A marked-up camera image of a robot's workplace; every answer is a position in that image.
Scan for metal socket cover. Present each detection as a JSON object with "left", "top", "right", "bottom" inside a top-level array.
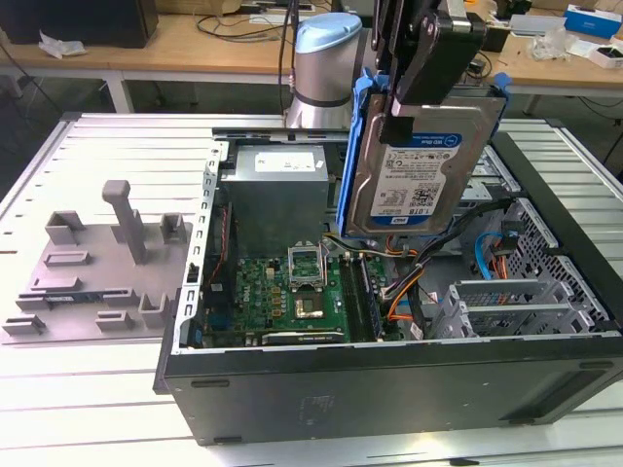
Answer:
[{"left": 288, "top": 241, "right": 326, "bottom": 293}]

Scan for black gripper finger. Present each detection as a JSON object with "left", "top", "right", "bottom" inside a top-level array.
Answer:
[
  {"left": 372, "top": 0, "right": 406, "bottom": 96},
  {"left": 379, "top": 21, "right": 481, "bottom": 145}
]

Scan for CPU socket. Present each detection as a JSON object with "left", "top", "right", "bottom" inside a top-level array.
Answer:
[{"left": 291, "top": 290, "right": 327, "bottom": 322}]

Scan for grey plastic parts rack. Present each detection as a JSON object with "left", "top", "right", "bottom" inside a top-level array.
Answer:
[{"left": 0, "top": 179, "right": 196, "bottom": 347}]

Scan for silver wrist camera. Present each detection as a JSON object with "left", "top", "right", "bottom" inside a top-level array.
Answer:
[{"left": 445, "top": 0, "right": 488, "bottom": 36}]

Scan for black RAM slot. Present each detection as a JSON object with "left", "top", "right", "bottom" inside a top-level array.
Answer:
[
  {"left": 346, "top": 256, "right": 367, "bottom": 341},
  {"left": 352, "top": 256, "right": 374, "bottom": 341},
  {"left": 339, "top": 256, "right": 360, "bottom": 341}
]

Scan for light blue data cable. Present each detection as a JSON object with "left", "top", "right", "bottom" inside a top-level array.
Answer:
[{"left": 473, "top": 232, "right": 503, "bottom": 282}]

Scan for small white box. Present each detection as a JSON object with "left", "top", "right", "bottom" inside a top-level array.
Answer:
[{"left": 587, "top": 43, "right": 623, "bottom": 69}]

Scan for green motherboard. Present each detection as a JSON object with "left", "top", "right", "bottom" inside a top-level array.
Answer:
[{"left": 236, "top": 255, "right": 405, "bottom": 344}]

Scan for flat silver box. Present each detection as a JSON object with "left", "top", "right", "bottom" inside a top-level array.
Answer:
[{"left": 508, "top": 13, "right": 568, "bottom": 38}]

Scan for small black box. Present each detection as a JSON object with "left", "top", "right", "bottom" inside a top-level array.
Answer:
[{"left": 481, "top": 23, "right": 510, "bottom": 54}]

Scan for orange wire bundle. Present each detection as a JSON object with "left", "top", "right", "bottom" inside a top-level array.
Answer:
[{"left": 386, "top": 247, "right": 420, "bottom": 323}]

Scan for black computer tower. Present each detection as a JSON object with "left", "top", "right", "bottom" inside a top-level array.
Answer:
[{"left": 0, "top": 0, "right": 160, "bottom": 50}]

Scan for metal disk bay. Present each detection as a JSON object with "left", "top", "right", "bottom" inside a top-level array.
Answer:
[{"left": 430, "top": 277, "right": 593, "bottom": 341}]

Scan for grey metal power supply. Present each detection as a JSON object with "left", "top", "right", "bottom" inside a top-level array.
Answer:
[{"left": 219, "top": 143, "right": 328, "bottom": 244}]

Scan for black metal PC case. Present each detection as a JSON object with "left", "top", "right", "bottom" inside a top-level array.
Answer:
[{"left": 153, "top": 126, "right": 623, "bottom": 447}]

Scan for clear plastic bags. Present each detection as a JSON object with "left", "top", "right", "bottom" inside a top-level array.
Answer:
[{"left": 530, "top": 26, "right": 593, "bottom": 62}]

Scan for hard disk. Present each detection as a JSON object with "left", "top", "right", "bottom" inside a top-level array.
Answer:
[{"left": 339, "top": 67, "right": 512, "bottom": 240}]

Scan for black arm base cable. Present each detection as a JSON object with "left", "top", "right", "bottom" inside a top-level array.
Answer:
[{"left": 276, "top": 0, "right": 301, "bottom": 118}]

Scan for black graphics card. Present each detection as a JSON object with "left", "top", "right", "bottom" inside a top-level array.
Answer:
[{"left": 260, "top": 329, "right": 345, "bottom": 347}]

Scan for blue cardboard box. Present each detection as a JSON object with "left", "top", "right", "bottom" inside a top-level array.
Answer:
[{"left": 563, "top": 3, "right": 623, "bottom": 41}]

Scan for metal drive cage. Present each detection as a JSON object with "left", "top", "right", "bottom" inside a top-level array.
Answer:
[{"left": 459, "top": 145, "right": 520, "bottom": 208}]

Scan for long wooden desk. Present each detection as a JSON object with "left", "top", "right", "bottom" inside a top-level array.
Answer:
[{"left": 0, "top": 12, "right": 376, "bottom": 116}]

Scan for crumpled white plastic bag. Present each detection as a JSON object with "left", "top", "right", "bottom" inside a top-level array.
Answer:
[{"left": 38, "top": 28, "right": 88, "bottom": 60}]

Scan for wooden desk with boxes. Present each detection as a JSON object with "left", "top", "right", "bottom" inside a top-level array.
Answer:
[{"left": 427, "top": 28, "right": 623, "bottom": 118}]

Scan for looped black desk cable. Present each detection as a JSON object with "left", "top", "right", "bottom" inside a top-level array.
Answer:
[{"left": 196, "top": 12, "right": 298, "bottom": 46}]

